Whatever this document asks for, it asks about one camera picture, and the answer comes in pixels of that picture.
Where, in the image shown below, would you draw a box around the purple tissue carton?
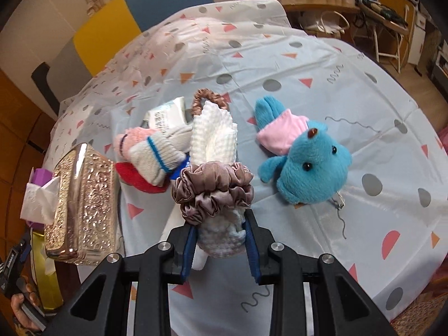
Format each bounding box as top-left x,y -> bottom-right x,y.
26,168 -> 53,233

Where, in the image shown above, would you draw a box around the blue plush toy pink shirt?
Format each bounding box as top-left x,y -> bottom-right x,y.
254,95 -> 352,205

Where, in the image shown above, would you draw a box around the wooden wardrobe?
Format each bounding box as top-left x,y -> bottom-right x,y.
0,69 -> 57,336

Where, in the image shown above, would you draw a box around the blue Tempo tissue pack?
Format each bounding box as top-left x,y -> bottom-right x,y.
169,155 -> 190,181

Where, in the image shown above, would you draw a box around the white handbag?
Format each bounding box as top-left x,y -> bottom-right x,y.
300,11 -> 350,39

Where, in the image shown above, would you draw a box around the mauve satin scrunchie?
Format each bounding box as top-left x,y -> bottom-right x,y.
172,161 -> 254,225

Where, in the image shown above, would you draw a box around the white wet wipes pack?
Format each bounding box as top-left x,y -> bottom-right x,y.
143,96 -> 186,132

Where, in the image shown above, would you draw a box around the ornate gold tissue box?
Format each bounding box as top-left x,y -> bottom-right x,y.
44,143 -> 119,265

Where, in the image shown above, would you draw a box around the pink fuzzy socks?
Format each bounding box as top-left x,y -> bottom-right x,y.
113,127 -> 157,162

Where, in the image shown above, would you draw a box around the white knitted sock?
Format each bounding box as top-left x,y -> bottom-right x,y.
185,101 -> 246,259

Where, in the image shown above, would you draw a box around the gold metal tray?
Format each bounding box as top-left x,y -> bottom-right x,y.
30,231 -> 64,313

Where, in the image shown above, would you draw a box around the white knit glove blue band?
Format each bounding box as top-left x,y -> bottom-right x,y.
124,124 -> 192,186

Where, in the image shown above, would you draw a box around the person's left hand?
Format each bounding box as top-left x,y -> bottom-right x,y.
11,283 -> 41,333

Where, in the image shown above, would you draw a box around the patterned plastic tablecloth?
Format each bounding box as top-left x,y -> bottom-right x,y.
44,0 -> 447,319

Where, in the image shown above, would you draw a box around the white folding table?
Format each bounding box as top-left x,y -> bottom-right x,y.
357,0 -> 409,74

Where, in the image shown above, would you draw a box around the red plush sock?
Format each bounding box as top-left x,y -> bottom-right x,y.
115,162 -> 170,193

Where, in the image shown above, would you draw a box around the thin brown satin scrunchie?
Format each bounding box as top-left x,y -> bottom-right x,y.
191,88 -> 230,116

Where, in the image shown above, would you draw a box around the grey yellow blue headboard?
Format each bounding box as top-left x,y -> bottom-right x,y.
32,0 -> 213,112

